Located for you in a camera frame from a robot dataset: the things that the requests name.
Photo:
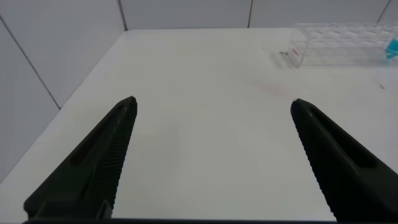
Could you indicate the clear plastic test tube rack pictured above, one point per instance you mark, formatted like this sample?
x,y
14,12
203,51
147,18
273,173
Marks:
x,y
339,45

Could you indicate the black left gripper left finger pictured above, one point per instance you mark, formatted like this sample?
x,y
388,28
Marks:
x,y
93,168

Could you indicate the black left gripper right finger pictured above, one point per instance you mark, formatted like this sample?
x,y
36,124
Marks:
x,y
348,174

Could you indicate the blue pigment test tube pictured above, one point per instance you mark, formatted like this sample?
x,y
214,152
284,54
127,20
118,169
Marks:
x,y
393,49

